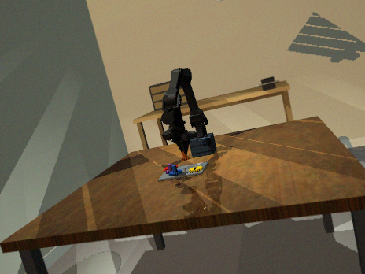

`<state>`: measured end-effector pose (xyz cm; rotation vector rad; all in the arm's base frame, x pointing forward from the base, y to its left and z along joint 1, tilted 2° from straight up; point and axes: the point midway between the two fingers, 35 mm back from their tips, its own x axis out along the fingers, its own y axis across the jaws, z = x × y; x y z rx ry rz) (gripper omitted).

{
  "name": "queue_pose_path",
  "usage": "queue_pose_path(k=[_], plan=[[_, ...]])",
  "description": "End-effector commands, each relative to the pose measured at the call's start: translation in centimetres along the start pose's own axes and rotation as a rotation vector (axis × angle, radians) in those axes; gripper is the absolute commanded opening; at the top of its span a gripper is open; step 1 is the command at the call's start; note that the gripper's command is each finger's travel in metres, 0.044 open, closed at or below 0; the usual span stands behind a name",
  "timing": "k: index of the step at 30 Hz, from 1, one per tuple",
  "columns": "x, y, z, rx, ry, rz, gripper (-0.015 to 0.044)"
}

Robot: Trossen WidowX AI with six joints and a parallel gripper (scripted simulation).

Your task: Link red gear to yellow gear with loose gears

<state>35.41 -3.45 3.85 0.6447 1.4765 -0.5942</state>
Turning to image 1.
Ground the dark blue gear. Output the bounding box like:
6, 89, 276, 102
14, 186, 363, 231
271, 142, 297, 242
168, 165, 183, 176

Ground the orange gear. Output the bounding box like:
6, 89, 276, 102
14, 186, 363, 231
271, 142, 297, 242
181, 151, 190, 161

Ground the yellow gear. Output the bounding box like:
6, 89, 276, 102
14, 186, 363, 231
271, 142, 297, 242
189, 166, 203, 172

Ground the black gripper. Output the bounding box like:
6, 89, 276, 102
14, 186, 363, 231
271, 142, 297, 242
169, 120, 197, 154

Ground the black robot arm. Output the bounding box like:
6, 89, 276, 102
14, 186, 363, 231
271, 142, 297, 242
161, 68, 208, 141

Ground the purple gear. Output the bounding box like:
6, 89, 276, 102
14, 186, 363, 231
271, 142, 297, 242
165, 164, 172, 174

